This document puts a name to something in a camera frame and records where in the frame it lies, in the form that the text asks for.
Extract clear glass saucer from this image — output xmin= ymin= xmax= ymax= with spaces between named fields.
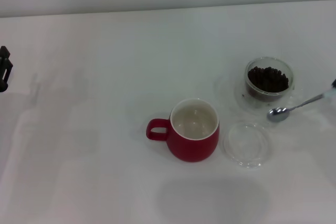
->
xmin=234 ymin=76 xmax=307 ymax=116

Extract metal spoon with blue handle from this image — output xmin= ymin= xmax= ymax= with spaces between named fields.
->
xmin=267 ymin=90 xmax=334 ymax=123

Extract clear round glass lid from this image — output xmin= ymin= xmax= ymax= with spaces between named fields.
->
xmin=223 ymin=121 xmax=272 ymax=169

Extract red ceramic mug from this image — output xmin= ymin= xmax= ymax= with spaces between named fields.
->
xmin=145 ymin=98 xmax=221 ymax=163

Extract clear glass cup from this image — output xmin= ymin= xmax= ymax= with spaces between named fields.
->
xmin=243 ymin=56 xmax=308 ymax=104

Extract dark coffee beans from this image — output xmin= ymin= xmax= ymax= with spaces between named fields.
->
xmin=247 ymin=66 xmax=289 ymax=93

